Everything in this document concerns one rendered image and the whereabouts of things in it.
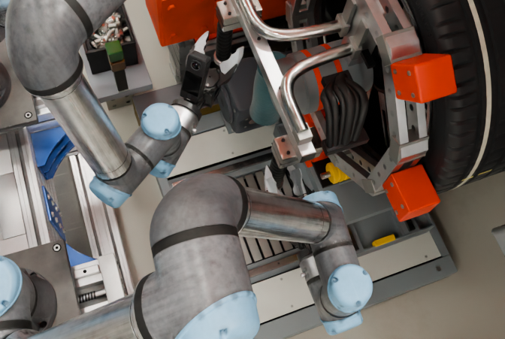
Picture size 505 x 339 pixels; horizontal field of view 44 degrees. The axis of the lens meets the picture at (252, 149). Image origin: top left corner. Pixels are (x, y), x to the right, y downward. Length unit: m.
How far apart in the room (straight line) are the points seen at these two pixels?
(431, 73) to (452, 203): 1.27
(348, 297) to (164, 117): 0.48
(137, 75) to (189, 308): 1.18
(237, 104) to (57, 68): 1.00
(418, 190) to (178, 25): 0.81
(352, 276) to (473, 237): 1.27
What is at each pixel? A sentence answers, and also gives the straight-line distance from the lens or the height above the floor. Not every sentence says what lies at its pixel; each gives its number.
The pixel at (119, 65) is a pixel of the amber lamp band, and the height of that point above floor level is 0.60.
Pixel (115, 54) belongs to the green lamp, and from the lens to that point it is 1.67.
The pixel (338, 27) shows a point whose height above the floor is 1.01.
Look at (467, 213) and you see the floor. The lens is 2.36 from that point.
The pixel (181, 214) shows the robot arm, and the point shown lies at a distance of 0.79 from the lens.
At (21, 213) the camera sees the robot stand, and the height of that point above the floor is 0.73.
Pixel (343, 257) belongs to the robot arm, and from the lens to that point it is 1.13.
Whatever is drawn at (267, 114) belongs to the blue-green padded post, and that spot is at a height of 0.55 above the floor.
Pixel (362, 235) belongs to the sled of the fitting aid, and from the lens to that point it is 2.05.
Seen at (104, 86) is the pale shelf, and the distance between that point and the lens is 1.86.
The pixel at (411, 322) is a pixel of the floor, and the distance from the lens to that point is 2.19.
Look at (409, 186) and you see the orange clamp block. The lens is 1.32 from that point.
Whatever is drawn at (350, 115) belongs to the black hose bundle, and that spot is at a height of 1.03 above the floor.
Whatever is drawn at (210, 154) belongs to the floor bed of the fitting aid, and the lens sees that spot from 2.15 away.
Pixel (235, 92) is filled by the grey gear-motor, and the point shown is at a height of 0.41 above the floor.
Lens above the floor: 2.06
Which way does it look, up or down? 66 degrees down
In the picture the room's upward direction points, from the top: 12 degrees clockwise
